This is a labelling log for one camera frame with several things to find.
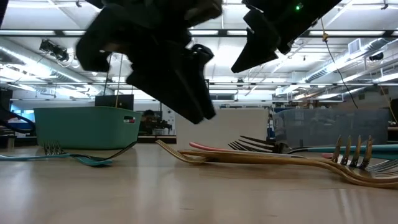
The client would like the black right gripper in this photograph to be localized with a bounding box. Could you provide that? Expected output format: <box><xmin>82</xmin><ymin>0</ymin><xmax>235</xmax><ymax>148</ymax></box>
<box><xmin>230</xmin><ymin>0</ymin><xmax>315</xmax><ymax>74</ymax></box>

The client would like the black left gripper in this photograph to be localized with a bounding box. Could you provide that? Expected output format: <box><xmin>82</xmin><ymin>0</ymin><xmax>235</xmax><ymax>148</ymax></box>
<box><xmin>76</xmin><ymin>0</ymin><xmax>217</xmax><ymax>124</ymax></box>

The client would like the white plastic bin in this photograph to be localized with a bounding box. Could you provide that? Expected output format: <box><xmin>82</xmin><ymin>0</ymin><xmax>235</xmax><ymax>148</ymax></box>
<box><xmin>175</xmin><ymin>108</ymin><xmax>269</xmax><ymax>150</ymax></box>

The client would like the clear grey plastic bin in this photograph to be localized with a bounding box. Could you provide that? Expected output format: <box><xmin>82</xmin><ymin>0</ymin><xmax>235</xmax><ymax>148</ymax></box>
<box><xmin>273</xmin><ymin>108</ymin><xmax>389</xmax><ymax>149</ymax></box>

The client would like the teal plastic bin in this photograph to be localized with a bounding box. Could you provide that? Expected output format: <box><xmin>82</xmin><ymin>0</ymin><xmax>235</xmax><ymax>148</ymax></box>
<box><xmin>33</xmin><ymin>106</ymin><xmax>142</xmax><ymax>150</ymax></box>

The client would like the black overhead light bar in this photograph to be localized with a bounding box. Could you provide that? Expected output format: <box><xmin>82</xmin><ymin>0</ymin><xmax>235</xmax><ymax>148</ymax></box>
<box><xmin>0</xmin><ymin>29</ymin><xmax>398</xmax><ymax>39</ymax></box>

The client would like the person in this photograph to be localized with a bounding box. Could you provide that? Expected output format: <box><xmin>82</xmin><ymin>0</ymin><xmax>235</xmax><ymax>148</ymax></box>
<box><xmin>141</xmin><ymin>109</ymin><xmax>172</xmax><ymax>135</ymax></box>

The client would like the black monitor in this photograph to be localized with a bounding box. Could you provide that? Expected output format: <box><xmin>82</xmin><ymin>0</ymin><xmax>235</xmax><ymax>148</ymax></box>
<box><xmin>95</xmin><ymin>94</ymin><xmax>135</xmax><ymax>109</ymax></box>

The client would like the white vent box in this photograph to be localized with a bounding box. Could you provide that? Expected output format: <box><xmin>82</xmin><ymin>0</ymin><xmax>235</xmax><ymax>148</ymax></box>
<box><xmin>348</xmin><ymin>38</ymin><xmax>362</xmax><ymax>55</ymax></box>

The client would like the blue and white box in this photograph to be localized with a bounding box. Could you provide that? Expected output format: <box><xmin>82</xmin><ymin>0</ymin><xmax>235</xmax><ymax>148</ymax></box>
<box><xmin>266</xmin><ymin>119</ymin><xmax>276</xmax><ymax>141</ymax></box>

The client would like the black box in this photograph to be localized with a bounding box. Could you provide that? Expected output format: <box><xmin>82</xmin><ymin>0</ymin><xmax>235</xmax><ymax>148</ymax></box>
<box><xmin>0</xmin><ymin>88</ymin><xmax>14</xmax><ymax>125</ymax></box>

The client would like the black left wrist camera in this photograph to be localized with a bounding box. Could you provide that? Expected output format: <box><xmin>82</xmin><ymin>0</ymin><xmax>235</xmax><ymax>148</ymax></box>
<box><xmin>185</xmin><ymin>0</ymin><xmax>223</xmax><ymax>28</ymax></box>

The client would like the thin black hanging cord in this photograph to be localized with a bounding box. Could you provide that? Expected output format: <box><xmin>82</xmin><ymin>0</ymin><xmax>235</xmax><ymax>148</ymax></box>
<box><xmin>103</xmin><ymin>52</ymin><xmax>113</xmax><ymax>96</ymax></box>

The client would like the silver ventilation duct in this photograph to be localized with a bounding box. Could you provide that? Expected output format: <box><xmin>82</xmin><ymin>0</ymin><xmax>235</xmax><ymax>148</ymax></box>
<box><xmin>0</xmin><ymin>37</ymin><xmax>105</xmax><ymax>96</ymax></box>
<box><xmin>300</xmin><ymin>37</ymin><xmax>398</xmax><ymax>85</ymax></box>

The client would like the black ceiling camera cluster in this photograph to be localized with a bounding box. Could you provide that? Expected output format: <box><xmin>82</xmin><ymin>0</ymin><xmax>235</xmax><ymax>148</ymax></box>
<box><xmin>39</xmin><ymin>39</ymin><xmax>70</xmax><ymax>62</ymax></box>

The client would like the thick black looped cable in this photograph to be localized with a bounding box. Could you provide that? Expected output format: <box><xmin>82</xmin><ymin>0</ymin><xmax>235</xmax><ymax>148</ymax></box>
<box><xmin>0</xmin><ymin>105</ymin><xmax>37</xmax><ymax>138</ymax></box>

